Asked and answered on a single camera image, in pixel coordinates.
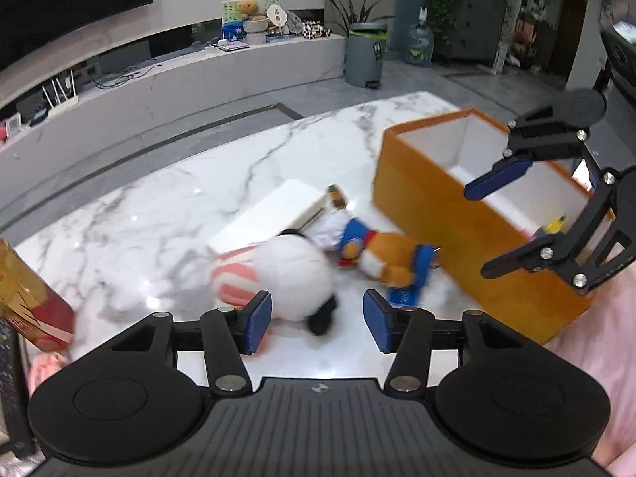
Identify white box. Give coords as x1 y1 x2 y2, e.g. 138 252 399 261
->
207 179 331 255

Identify blue water bottle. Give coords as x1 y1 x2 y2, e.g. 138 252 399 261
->
405 22 435 67

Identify person's pink clothing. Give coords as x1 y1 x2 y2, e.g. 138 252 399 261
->
541 268 636 477

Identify black and white cow figurine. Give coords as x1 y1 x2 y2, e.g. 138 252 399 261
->
301 20 332 41

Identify round paper fan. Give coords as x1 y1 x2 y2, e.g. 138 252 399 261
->
263 4 290 29

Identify white and black plush toy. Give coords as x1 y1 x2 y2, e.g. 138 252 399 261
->
209 233 339 337

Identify white curved television console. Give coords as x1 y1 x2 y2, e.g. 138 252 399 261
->
0 34 347 232

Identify brown bear plush keychain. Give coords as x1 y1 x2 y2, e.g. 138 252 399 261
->
308 184 440 290

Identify brown door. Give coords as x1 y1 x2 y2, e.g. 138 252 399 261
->
560 0 588 80

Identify black cables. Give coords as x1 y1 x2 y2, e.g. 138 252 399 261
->
89 61 162 91

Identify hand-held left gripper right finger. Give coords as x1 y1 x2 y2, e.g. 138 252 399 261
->
363 289 525 392

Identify white router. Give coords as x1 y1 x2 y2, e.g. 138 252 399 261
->
42 72 80 111

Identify potted green plant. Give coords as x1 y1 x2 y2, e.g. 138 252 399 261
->
318 0 398 37

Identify grey trash can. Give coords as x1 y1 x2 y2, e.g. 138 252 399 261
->
344 22 388 89

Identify orange storage box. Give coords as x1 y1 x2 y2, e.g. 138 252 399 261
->
372 108 617 345

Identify red and gold box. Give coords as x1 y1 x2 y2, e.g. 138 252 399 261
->
0 236 76 352

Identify bear picture board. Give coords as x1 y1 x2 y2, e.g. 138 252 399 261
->
221 0 281 41

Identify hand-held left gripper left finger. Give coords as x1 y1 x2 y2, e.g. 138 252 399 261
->
112 289 273 397

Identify dark grey cabinet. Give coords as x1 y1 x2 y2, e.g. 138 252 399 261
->
437 0 508 66

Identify blue card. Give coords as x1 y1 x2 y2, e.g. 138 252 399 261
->
388 283 429 309

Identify black television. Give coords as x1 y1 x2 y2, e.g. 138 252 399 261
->
0 0 154 74

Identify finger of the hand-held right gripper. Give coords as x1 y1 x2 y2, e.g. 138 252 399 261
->
464 104 588 202
481 166 636 298

